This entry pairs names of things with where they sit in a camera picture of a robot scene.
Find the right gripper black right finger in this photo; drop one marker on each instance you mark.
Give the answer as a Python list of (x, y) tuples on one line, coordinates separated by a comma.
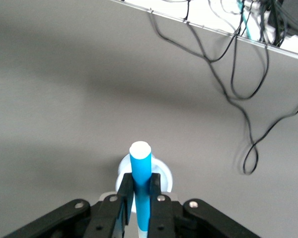
[(161, 215)]

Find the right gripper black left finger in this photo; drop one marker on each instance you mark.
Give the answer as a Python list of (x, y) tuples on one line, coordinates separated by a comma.
[(114, 213)]

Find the blue marker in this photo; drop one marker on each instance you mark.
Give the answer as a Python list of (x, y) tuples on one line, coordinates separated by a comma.
[(140, 168)]

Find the light blue plastic cup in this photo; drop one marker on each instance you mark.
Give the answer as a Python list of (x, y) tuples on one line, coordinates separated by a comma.
[(164, 178)]

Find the metal table edge strip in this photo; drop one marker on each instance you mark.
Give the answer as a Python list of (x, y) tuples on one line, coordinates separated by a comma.
[(213, 30)]

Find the black background equipment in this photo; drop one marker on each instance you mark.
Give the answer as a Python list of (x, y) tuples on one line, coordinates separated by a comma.
[(293, 15)]

